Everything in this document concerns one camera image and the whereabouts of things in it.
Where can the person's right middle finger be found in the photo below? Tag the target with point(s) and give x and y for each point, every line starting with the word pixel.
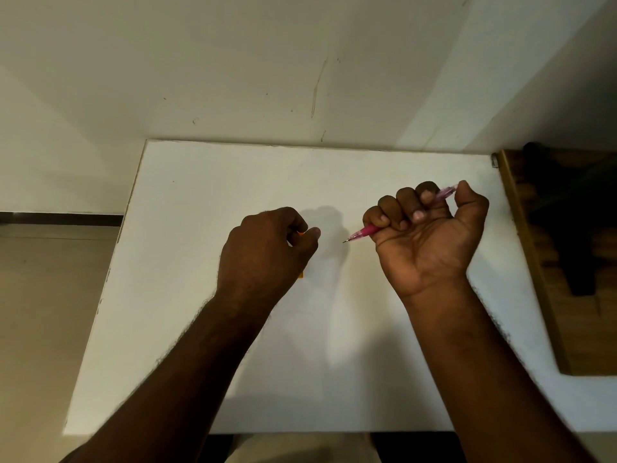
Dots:
pixel 409 202

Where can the person's right little finger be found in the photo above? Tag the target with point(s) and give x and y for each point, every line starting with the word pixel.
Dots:
pixel 374 218

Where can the small orange case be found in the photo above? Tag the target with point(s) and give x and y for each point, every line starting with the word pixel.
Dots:
pixel 300 233

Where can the person's left hand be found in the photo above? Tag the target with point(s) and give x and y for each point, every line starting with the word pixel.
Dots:
pixel 258 255

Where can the small metal hinge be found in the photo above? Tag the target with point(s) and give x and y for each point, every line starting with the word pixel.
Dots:
pixel 494 160

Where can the pink mechanical pencil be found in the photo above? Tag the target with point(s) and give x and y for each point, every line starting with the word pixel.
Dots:
pixel 368 230

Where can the person's right forearm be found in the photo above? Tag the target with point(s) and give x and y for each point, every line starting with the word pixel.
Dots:
pixel 482 376

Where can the person's right thumb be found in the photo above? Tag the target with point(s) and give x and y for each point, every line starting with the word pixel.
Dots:
pixel 471 200

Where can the person's right hand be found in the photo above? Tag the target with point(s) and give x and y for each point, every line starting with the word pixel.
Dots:
pixel 426 250

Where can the brown wooden furniture panel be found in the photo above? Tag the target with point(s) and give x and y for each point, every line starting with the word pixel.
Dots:
pixel 578 327

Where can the person's left thumb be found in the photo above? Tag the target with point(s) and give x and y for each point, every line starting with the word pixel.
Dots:
pixel 309 233

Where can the person's left forearm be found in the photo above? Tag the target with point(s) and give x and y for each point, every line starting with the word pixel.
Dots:
pixel 183 376

